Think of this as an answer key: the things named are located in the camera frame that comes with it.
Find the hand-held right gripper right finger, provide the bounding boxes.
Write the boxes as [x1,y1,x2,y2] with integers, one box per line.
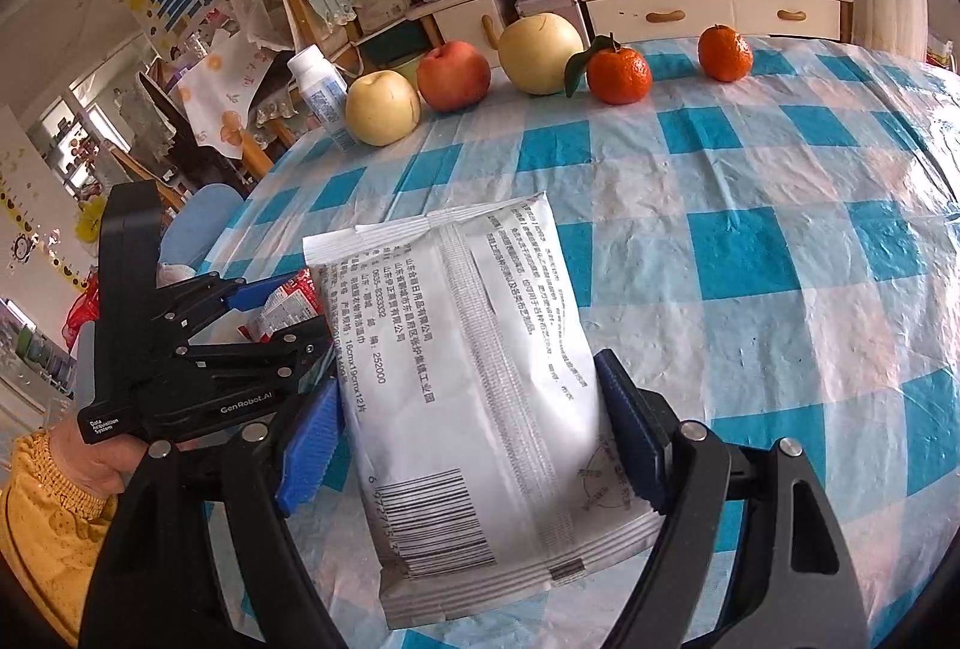
[592,349,871,649]

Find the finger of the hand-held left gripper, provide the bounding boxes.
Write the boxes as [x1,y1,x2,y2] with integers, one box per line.
[154,272,301,339]
[176,315,335,399]

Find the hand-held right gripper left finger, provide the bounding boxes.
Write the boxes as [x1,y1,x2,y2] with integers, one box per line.
[79,375,350,649]

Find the red white snack wrapper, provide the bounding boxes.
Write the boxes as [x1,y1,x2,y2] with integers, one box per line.
[236,268,331,344]

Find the white printed snack bag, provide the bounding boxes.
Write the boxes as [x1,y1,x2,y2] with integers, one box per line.
[302,193,665,631]

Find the person's left forearm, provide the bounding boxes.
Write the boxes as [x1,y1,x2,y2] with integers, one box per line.
[0,409,140,646]

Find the blue stool cushion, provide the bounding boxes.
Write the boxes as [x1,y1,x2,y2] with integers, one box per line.
[157,184,245,264]

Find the yellow plastic bag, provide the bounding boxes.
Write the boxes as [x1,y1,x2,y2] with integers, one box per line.
[75,195,106,241]

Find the dark wooden chair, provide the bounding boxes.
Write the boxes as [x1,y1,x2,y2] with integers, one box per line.
[137,71,248,189]

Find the white orange-print table cloth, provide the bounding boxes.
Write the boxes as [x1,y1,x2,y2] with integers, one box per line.
[176,30,278,159]

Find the blue white checked tablecloth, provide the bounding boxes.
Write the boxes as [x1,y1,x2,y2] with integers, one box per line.
[202,35,960,649]

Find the tall white blue-label bottle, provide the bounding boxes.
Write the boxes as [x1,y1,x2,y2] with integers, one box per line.
[287,47,359,154]

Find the small yellow pear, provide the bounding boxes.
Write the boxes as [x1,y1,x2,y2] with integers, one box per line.
[345,70,422,148]

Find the wooden chair with cover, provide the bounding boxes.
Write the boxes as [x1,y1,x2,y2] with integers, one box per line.
[274,0,361,80]

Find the red apple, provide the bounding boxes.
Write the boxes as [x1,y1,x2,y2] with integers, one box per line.
[416,40,492,112]

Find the tangerine with green leaf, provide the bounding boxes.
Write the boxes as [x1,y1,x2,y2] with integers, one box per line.
[564,34,653,106]

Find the large yellow pear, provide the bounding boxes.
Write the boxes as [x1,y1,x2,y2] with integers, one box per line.
[497,11,586,95]

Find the plain tangerine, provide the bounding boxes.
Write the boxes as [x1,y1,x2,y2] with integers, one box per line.
[697,24,753,82]

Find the pink storage box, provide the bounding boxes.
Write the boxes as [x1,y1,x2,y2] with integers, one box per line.
[514,0,582,31]

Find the cream television cabinet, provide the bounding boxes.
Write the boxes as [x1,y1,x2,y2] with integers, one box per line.
[352,0,856,69]

